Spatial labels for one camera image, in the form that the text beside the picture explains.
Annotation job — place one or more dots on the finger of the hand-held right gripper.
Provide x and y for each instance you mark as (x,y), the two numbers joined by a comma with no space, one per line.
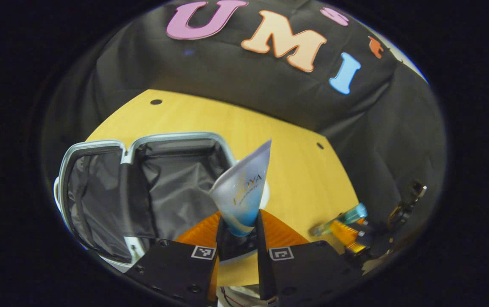
(344,234)

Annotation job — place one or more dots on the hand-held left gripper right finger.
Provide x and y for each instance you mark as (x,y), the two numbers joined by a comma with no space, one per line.
(261,238)

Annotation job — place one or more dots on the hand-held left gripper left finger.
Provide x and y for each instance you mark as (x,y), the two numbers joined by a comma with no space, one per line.
(221,238)

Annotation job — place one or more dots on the white blue skin care tube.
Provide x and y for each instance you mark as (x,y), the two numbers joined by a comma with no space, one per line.
(244,192)

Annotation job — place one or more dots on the light blue suitcase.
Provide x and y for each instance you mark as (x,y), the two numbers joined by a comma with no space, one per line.
(172,187)

